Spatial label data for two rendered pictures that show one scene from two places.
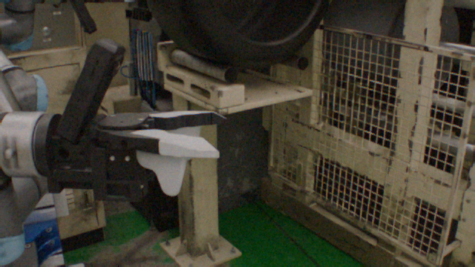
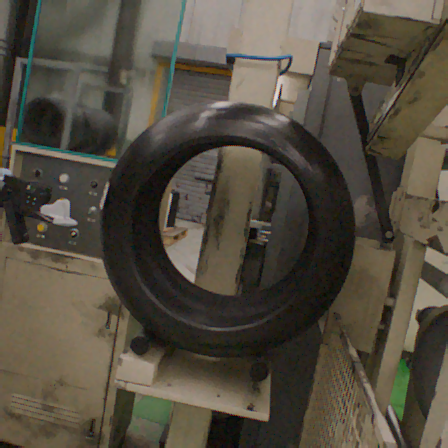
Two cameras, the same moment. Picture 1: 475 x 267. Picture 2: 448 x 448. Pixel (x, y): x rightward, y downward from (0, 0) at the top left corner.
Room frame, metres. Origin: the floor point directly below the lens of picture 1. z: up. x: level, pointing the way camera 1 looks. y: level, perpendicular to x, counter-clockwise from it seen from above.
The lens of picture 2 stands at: (0.53, -0.84, 1.35)
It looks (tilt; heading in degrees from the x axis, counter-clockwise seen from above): 7 degrees down; 39
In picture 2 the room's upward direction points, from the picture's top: 11 degrees clockwise
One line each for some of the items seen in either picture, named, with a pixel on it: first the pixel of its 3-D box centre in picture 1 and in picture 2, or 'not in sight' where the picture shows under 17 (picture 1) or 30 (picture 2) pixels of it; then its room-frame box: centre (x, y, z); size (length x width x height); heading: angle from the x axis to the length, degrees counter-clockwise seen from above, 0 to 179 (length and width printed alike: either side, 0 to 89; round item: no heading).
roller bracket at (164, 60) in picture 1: (208, 50); not in sight; (1.72, 0.10, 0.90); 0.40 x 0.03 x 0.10; 125
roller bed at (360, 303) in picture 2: not in sight; (353, 290); (1.97, -0.19, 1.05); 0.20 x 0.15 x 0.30; 35
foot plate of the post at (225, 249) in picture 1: (200, 246); not in sight; (1.77, 0.16, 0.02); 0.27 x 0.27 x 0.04; 35
